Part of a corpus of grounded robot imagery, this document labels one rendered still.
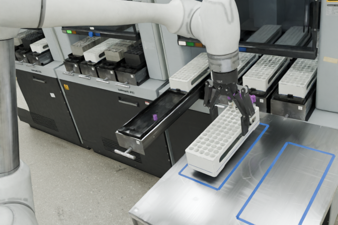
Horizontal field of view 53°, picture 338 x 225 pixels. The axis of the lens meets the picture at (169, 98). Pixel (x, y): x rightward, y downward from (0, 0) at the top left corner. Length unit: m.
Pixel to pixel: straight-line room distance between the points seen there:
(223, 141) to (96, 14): 0.53
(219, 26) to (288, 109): 0.59
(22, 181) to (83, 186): 1.39
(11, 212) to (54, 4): 0.51
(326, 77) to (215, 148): 0.57
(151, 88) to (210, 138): 0.76
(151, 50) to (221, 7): 0.89
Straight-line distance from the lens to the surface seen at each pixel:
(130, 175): 2.37
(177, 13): 1.00
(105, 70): 1.92
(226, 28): 0.91
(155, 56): 1.74
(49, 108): 2.69
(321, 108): 1.46
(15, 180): 1.04
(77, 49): 2.17
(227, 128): 1.08
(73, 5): 0.74
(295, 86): 1.37
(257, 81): 1.42
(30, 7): 0.71
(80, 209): 2.28
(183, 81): 1.47
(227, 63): 0.95
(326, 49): 1.34
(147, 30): 1.70
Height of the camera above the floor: 1.54
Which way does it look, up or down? 30 degrees down
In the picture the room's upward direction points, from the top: 11 degrees counter-clockwise
